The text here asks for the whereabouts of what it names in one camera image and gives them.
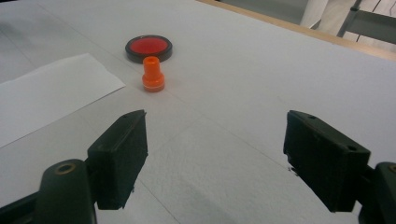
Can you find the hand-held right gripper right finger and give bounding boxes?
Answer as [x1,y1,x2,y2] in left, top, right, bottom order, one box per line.
[282,109,372,214]

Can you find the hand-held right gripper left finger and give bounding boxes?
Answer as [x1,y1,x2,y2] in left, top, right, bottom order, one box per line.
[86,109,149,211]

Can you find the orange stamp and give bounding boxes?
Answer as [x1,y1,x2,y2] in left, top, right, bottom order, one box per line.
[141,56,166,93]

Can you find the round red ink pad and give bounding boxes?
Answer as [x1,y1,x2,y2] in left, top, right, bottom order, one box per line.
[124,35,174,64]

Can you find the white paper sheet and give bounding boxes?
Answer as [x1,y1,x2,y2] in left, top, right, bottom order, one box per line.
[0,52,127,149]

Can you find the white table cover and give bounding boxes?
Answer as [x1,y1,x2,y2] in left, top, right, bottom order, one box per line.
[0,0,396,224]

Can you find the wooden table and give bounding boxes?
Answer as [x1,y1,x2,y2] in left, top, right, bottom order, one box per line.
[195,0,396,62]

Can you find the white desk frame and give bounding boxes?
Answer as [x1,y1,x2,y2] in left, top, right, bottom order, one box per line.
[336,0,396,45]

